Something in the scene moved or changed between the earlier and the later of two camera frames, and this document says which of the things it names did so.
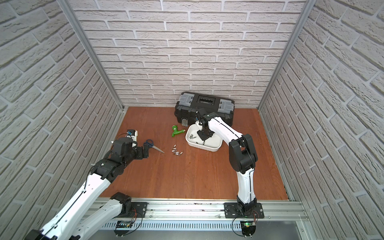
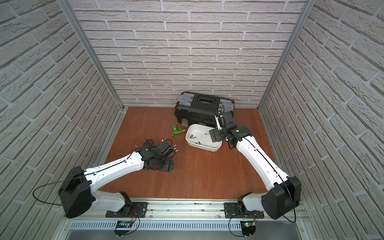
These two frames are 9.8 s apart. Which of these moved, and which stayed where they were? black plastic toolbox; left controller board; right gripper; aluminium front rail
Moved: right gripper
Stayed: black plastic toolbox; left controller board; aluminium front rail
